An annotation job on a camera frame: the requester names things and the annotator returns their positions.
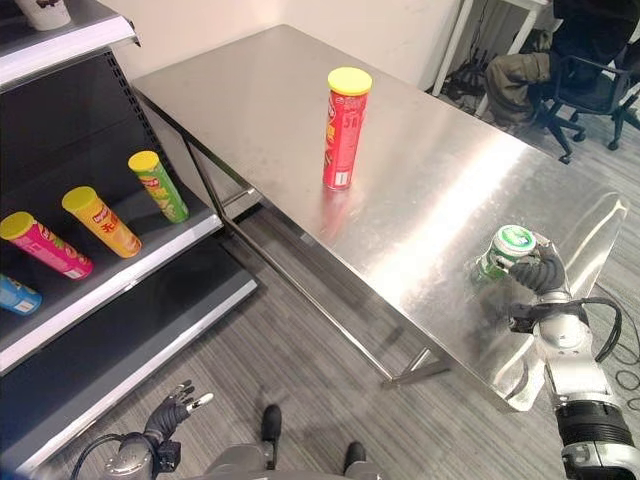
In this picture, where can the orange chip can yellow lid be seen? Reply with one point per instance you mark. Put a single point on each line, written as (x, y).
(102, 222)

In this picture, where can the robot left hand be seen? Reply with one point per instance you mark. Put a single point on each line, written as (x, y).
(167, 415)

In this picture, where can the pink chip can yellow lid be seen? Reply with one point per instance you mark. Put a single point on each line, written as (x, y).
(47, 246)

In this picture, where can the red chip can yellow lid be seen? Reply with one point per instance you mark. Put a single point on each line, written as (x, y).
(344, 130)

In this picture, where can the black office chair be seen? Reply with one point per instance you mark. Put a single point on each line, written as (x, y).
(587, 95)

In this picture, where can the green chip can white lid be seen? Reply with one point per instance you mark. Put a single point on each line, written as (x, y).
(502, 252)

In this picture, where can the green chip can yellow lid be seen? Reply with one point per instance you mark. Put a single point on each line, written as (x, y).
(159, 187)

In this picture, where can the robot body and legs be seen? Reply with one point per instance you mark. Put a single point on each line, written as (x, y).
(295, 450)

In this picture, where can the blue chip can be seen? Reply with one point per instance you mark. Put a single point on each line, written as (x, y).
(17, 296)

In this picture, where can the white paper cup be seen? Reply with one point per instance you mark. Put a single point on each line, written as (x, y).
(47, 12)

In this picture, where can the stainless steel table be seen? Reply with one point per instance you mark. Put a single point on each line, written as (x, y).
(380, 200)

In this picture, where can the white desk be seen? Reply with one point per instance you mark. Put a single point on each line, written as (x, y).
(492, 30)

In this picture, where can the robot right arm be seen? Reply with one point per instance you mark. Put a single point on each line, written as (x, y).
(575, 370)

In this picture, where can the person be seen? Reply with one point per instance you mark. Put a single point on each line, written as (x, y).
(560, 50)

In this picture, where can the grey metal shelf unit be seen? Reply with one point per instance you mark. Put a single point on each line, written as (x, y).
(100, 250)

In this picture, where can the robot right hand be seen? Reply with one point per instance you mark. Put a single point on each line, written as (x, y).
(542, 272)

